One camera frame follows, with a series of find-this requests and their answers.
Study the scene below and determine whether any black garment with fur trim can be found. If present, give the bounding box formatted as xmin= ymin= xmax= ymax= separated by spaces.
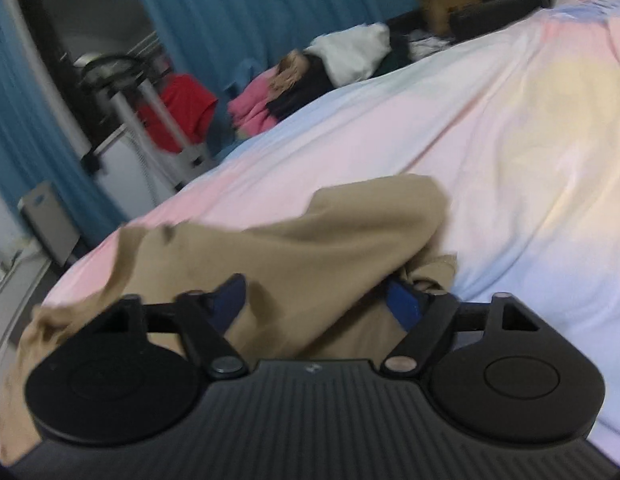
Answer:
xmin=266 ymin=50 xmax=341 ymax=121

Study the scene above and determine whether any black bag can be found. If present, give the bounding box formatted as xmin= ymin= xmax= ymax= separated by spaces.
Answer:
xmin=385 ymin=0 xmax=560 ymax=61

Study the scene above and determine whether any grey air purifier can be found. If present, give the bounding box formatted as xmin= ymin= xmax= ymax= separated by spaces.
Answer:
xmin=18 ymin=181 xmax=84 ymax=269

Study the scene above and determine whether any red garment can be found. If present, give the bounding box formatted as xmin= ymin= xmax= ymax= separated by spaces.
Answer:
xmin=138 ymin=73 xmax=219 ymax=154

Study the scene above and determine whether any brown cardboard box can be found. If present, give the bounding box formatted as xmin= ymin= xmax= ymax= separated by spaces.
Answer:
xmin=416 ymin=0 xmax=485 ymax=37

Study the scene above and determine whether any pastel bed sheet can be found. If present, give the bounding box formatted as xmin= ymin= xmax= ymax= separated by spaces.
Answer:
xmin=42 ymin=0 xmax=620 ymax=465

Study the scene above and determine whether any blue curtain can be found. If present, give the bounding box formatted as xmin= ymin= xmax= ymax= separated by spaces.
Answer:
xmin=0 ymin=0 xmax=461 ymax=251

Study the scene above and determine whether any white garment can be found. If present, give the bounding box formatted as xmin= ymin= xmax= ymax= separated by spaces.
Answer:
xmin=305 ymin=23 xmax=393 ymax=86

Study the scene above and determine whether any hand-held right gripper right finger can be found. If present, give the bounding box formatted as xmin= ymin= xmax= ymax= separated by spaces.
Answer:
xmin=381 ymin=278 xmax=540 ymax=377

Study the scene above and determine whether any tan garment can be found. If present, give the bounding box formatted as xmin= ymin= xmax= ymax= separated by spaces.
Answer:
xmin=0 ymin=174 xmax=459 ymax=467

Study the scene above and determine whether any pink garment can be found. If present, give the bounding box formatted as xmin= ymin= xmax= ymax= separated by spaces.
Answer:
xmin=227 ymin=69 xmax=285 ymax=138

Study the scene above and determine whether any white drying rack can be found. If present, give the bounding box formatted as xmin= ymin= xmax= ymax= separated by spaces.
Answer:
xmin=75 ymin=53 xmax=217 ymax=192

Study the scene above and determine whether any white cabinet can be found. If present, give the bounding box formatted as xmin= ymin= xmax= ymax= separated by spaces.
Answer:
xmin=88 ymin=125 xmax=177 ymax=222

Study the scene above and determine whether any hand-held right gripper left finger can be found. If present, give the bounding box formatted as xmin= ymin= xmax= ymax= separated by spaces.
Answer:
xmin=106 ymin=273 xmax=249 ymax=379

